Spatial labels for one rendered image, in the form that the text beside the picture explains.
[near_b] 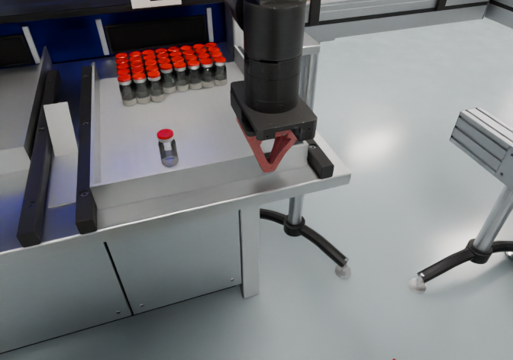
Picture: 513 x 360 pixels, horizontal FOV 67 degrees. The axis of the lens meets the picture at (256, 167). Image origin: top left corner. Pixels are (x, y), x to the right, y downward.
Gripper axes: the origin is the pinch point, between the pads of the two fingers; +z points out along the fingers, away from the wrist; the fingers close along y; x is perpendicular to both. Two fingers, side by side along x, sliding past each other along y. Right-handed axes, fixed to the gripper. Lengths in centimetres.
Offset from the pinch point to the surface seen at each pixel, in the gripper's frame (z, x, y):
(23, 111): 2.7, 31.3, 27.3
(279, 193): 3.0, -0.7, -2.1
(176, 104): 2.5, 7.9, 22.1
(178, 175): -0.4, 10.8, 1.1
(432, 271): 82, -70, 21
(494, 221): 62, -86, 21
